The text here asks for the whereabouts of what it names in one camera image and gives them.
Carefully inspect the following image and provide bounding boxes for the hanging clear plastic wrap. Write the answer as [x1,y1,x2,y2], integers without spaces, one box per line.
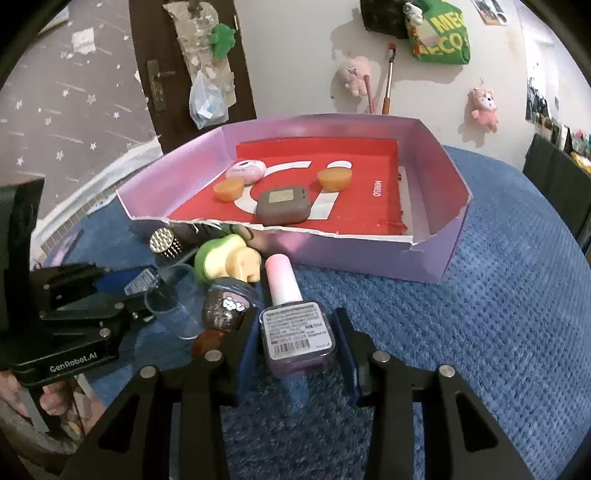
[164,0,232,79]

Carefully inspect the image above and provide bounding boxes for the person's left hand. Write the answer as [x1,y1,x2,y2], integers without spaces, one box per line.
[39,381,90,416]

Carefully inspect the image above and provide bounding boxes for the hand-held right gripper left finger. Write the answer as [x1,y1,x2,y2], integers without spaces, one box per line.
[60,305,262,480]

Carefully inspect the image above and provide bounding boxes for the glitter nail polish bottle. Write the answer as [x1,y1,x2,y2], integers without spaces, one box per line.
[191,277,257,358]

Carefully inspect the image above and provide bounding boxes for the purple cardboard box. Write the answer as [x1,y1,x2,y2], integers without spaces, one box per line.
[115,113,474,282]

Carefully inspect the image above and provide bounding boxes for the gold studded cylinder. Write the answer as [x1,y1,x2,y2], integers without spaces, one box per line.
[149,227,185,261]

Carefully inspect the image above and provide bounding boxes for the green and yellow toy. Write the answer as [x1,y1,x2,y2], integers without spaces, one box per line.
[194,233,262,283]

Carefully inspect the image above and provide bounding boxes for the pale pink plush toy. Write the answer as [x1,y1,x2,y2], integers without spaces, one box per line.
[336,55,372,97]

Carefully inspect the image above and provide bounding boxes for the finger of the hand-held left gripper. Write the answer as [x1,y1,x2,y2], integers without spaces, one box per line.
[30,263,160,303]
[39,295,153,334]

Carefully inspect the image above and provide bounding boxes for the hanging white plastic bag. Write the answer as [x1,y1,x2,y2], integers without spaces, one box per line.
[188,69,232,130]

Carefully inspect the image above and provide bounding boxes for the wall photos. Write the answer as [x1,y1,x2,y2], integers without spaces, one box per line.
[471,0,509,26]

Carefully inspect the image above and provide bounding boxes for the grey starred curtain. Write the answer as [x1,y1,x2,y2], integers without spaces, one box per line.
[0,28,162,259]

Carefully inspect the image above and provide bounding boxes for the dark covered side table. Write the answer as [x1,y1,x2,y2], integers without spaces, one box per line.
[522,134,591,254]

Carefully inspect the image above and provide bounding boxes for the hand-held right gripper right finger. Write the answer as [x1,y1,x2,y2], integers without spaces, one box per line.
[331,307,536,480]

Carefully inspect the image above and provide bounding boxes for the pink round compact device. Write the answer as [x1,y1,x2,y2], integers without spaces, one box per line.
[225,159,267,185]

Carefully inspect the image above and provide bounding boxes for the pink plush toy with horns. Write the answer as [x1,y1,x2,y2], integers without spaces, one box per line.
[468,88,499,132]

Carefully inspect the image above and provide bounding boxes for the green plush toy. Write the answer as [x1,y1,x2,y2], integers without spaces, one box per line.
[209,23,237,60]

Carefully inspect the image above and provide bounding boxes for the pink nail polish bottle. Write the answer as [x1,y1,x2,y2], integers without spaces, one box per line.
[259,253,337,379]

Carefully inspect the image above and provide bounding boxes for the black nail polish bottle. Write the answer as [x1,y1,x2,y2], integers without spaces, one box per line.
[124,268,160,296]

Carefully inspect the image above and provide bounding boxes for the dark wooden door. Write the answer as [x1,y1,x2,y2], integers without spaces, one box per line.
[128,0,257,153]

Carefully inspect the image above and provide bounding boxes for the orange round jelly block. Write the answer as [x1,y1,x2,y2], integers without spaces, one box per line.
[212,179,245,202]
[317,167,354,191]

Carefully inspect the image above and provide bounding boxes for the wall mirror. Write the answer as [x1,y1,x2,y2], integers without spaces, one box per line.
[525,37,561,125]

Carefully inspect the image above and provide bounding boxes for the green tote bag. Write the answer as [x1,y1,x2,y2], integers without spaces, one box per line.
[406,0,472,65]

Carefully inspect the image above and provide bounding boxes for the black bag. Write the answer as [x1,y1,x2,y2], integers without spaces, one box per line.
[360,0,411,40]

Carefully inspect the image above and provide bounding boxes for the clear plastic cup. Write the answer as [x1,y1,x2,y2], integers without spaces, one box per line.
[144,264,206,340]

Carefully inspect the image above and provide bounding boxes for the blue towel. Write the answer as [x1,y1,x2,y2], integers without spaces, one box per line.
[60,145,591,480]

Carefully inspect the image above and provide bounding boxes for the brown eyeshadow case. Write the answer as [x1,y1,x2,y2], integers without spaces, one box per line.
[255,186,311,226]

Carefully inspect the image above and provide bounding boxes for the red paper liner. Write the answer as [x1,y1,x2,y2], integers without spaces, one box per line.
[168,138,411,238]

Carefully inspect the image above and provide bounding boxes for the metal mop handle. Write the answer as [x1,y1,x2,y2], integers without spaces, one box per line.
[381,42,398,115]

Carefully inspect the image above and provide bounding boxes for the metal door handle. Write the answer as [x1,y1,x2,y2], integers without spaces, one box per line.
[147,60,168,113]

